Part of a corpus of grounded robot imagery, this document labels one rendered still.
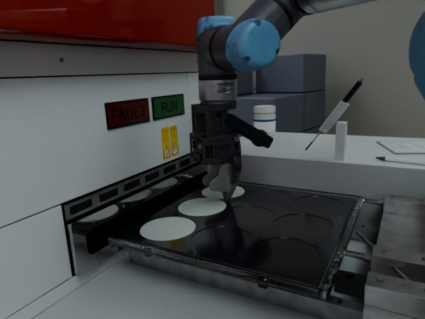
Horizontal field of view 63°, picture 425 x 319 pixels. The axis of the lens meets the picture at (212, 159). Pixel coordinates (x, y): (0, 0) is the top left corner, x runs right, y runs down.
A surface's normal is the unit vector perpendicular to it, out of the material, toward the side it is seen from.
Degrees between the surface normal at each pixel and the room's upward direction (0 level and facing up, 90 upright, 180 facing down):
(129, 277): 0
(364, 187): 90
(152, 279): 0
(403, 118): 90
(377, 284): 0
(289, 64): 90
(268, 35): 92
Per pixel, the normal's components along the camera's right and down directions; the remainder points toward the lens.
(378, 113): -0.62, 0.22
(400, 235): -0.04, -0.97
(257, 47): 0.42, 0.23
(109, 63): 0.87, 0.08
